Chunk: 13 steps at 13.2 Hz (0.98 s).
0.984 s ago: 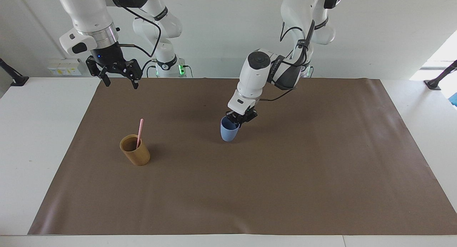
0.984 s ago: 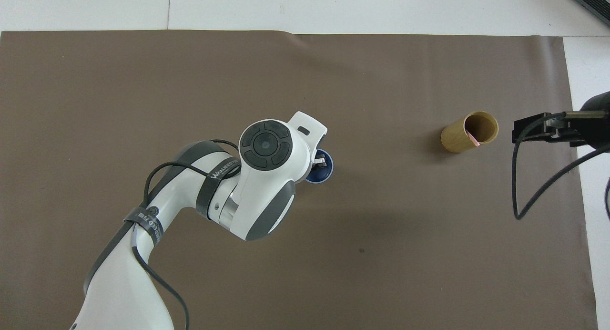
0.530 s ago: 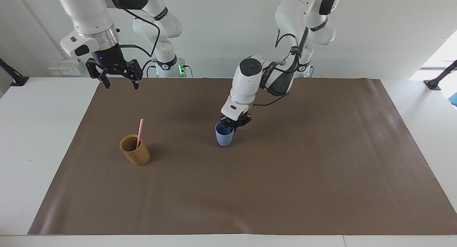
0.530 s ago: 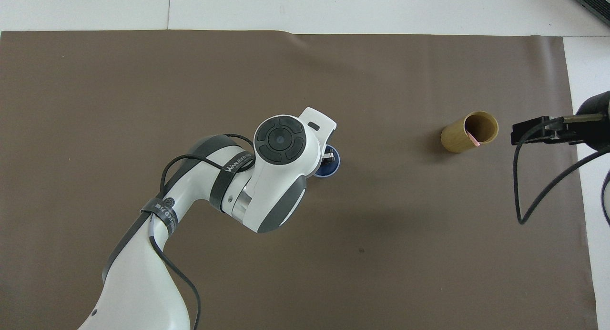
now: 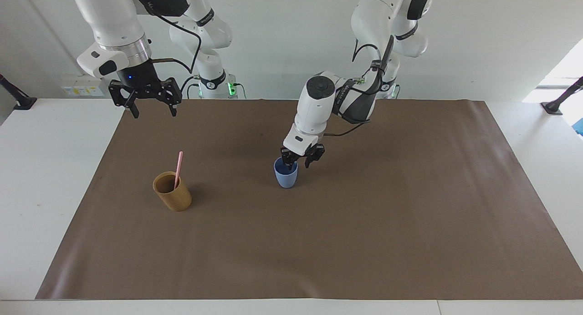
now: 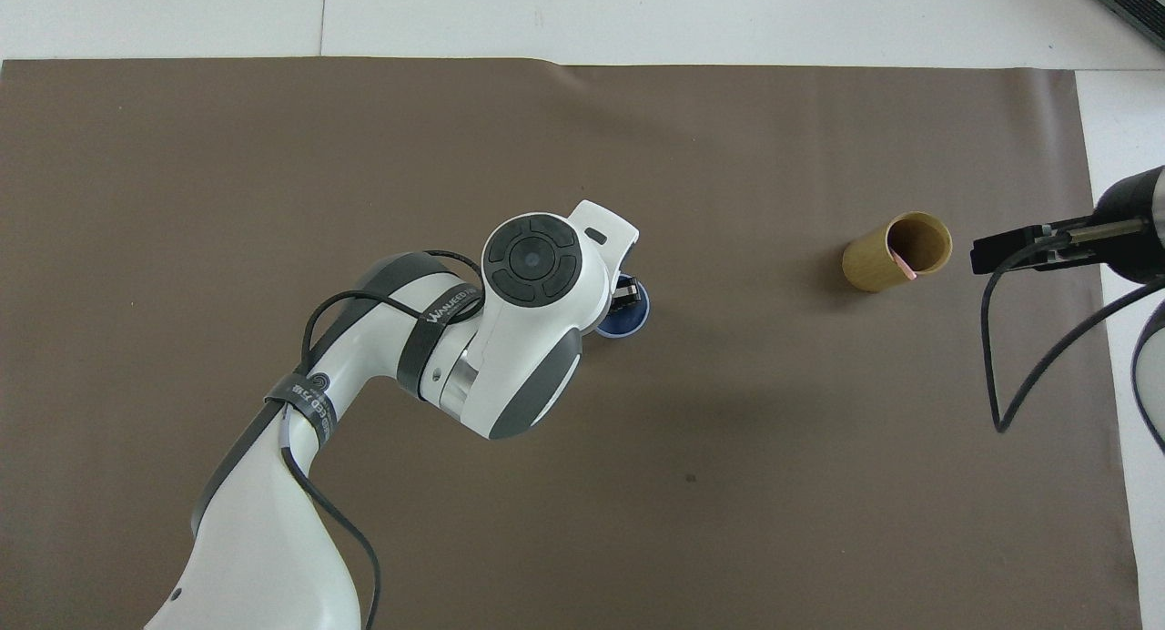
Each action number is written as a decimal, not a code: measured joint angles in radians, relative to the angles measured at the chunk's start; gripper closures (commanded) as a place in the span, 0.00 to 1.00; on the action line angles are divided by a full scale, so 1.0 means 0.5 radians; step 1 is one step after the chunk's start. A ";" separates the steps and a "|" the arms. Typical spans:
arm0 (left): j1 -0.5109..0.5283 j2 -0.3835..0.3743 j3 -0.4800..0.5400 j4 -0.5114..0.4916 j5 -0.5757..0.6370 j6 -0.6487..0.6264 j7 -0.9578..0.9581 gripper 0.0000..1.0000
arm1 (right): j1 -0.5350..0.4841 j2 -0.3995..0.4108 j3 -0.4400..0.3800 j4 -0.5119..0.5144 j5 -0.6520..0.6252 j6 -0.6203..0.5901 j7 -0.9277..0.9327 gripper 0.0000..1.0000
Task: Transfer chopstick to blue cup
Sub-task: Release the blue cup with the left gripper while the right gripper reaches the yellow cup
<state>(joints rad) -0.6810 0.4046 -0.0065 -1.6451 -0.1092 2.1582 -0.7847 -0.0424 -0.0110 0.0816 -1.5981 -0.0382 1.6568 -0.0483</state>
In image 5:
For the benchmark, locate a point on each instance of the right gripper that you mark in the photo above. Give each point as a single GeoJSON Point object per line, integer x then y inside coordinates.
{"type": "Point", "coordinates": [138, 80]}

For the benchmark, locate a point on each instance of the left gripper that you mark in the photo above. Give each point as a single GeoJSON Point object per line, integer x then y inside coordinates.
{"type": "Point", "coordinates": [308, 150]}

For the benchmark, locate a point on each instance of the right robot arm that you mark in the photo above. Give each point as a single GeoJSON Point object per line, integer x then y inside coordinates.
{"type": "Point", "coordinates": [107, 19]}

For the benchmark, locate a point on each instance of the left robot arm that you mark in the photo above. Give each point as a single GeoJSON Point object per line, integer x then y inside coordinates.
{"type": "Point", "coordinates": [314, 101]}

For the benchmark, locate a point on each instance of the blue cup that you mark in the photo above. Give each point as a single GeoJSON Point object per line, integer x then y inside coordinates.
{"type": "Point", "coordinates": [286, 177]}

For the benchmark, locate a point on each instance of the pink chopstick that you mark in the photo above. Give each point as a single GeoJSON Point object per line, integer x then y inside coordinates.
{"type": "Point", "coordinates": [179, 167]}

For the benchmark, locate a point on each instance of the brown cup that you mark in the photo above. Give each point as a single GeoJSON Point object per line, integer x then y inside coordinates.
{"type": "Point", "coordinates": [174, 197]}

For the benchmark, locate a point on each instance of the black stand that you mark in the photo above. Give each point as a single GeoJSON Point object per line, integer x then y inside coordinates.
{"type": "Point", "coordinates": [16, 96]}
{"type": "Point", "coordinates": [560, 100]}

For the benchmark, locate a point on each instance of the white wall socket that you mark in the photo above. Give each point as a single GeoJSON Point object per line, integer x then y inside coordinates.
{"type": "Point", "coordinates": [82, 86]}

